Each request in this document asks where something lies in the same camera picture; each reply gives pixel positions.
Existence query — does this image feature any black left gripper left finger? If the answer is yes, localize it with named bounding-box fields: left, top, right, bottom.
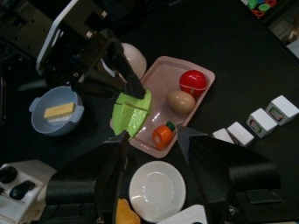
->
left=45, top=130, right=130, bottom=224

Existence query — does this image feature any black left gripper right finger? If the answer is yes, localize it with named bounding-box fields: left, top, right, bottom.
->
left=176, top=124, right=282, bottom=224

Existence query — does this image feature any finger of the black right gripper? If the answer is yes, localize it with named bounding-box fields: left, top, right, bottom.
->
left=105, top=38, right=146, bottom=100
left=69, top=69, right=127, bottom=99

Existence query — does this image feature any green toy starfruit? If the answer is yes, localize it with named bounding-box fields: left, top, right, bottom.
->
left=110, top=88, right=153, bottom=140

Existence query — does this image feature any white round plate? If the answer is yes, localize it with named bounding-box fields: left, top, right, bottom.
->
left=126, top=160, right=186, bottom=224

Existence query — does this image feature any pink rectangular tray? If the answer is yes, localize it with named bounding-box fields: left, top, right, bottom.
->
left=109, top=55, right=216, bottom=159

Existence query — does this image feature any white printed cube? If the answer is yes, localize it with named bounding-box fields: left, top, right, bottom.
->
left=265, top=94, right=299, bottom=126
left=226, top=121, right=256, bottom=147
left=210, top=128, right=234, bottom=144
left=245, top=108, right=278, bottom=139

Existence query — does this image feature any yellow toy butter block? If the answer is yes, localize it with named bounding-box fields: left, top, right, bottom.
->
left=42, top=101, right=75, bottom=121

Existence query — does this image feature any yellow toy fruit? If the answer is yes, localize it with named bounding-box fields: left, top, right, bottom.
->
left=115, top=198, right=141, bottom=224

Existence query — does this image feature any brown toy egg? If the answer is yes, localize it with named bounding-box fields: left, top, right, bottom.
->
left=165, top=89, right=197, bottom=115

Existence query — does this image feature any red toy tomato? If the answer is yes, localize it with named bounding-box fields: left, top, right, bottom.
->
left=178, top=69, right=209, bottom=98

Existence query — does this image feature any white flat board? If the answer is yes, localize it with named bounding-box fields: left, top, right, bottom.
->
left=156, top=204, right=209, bottom=224

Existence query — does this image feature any orange toy carrot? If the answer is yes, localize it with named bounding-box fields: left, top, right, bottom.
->
left=150, top=121, right=177, bottom=151

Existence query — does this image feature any blue bowl with handles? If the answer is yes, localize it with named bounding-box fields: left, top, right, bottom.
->
left=27, top=85, right=85, bottom=137

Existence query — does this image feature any red plastic ring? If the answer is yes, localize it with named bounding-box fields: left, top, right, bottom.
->
left=249, top=9, right=266, bottom=18

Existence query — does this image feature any green plastic ring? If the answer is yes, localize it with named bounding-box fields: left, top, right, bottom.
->
left=256, top=3, right=272, bottom=12

